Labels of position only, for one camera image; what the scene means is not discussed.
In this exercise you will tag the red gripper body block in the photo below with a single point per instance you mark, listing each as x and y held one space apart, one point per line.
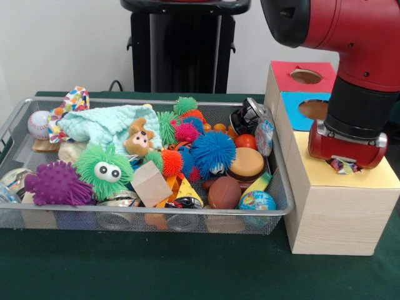
343 150

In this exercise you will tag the colourful spotted cloth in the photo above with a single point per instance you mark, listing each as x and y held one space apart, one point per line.
75 98
343 166

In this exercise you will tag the clear plastic bottle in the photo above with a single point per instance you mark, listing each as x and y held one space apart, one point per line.
265 134

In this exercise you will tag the doll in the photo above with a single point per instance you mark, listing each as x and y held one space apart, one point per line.
139 139

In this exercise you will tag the mint green knitted cloth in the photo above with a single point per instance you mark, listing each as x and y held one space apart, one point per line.
93 125

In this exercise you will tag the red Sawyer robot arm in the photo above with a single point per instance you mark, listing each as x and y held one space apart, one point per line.
343 31

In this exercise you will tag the wooden box with three holes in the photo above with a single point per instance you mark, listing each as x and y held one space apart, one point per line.
337 218

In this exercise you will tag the shallow clear mesh bin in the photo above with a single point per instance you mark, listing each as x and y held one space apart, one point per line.
93 222

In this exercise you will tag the toy hamburger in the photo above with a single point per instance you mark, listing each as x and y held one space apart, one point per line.
248 162

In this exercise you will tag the small orange ball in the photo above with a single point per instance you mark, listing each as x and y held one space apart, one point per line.
246 141

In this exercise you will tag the small globe ball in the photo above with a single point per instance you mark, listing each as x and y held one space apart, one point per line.
257 200

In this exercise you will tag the black and red soda can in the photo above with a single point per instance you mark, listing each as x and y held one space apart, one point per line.
247 115

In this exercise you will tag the small brown football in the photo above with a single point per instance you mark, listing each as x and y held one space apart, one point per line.
224 193

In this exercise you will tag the blue spiky rubber ball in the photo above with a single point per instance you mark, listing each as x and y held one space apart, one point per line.
212 150

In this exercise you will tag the plain wooden block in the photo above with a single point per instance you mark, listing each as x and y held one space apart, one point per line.
150 187

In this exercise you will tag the green spiky toy with eyes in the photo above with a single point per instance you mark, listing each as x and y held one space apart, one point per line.
93 165

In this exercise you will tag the purple spiky rubber toy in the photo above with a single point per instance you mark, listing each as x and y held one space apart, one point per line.
56 184

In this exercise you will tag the white baseball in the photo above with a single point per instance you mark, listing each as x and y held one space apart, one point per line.
36 125

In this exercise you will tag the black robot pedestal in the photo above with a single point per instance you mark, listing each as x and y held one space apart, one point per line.
184 47

